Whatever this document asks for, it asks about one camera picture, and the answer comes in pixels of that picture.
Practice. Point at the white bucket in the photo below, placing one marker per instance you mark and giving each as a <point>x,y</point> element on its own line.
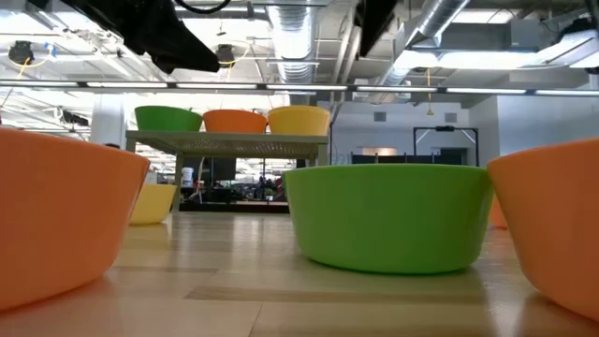
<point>187,178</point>

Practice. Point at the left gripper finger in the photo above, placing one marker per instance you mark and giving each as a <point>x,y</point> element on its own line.
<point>164,37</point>

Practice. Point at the black background rig frame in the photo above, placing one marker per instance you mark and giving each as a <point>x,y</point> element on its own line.
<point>476,145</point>

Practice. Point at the long ceiling light strip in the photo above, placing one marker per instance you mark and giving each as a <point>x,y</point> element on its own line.
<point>304,87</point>

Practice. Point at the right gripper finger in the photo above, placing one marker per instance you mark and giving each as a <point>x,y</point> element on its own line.
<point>374,19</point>

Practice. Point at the green plastic mini bowl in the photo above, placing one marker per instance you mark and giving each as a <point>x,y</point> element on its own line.
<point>388,220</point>
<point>168,119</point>

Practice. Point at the pale green perforated metal shelf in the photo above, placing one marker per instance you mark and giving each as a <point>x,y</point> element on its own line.
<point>224,145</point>

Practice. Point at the orange plastic mini bowl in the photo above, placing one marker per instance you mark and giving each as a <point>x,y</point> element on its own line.
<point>557,220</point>
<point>234,121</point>
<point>61,210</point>
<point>499,217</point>

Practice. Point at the silver ventilation duct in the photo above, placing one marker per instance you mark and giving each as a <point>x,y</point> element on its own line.
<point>433,23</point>
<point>292,37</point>

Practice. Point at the yellow plastic mini bowl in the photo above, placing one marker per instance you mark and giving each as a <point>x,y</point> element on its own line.
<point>299,121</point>
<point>152,203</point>

